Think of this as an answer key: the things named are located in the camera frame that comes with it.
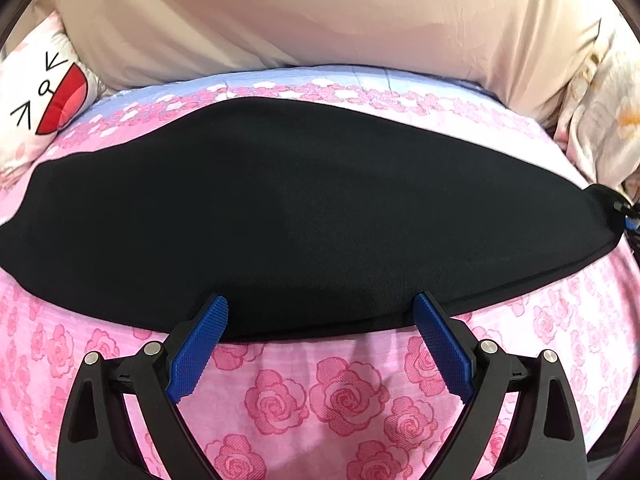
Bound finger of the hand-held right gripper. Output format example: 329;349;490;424
602;185;640;256

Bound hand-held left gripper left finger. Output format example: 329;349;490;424
56;295;230;480

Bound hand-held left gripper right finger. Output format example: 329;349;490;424
413;292;586;480

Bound black pants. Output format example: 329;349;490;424
0;96;632;343

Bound pink floral bed sheet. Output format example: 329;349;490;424
0;62;640;480

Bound cat face pillow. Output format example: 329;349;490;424
0;12;106;181

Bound beige quilt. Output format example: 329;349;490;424
50;0;608;126

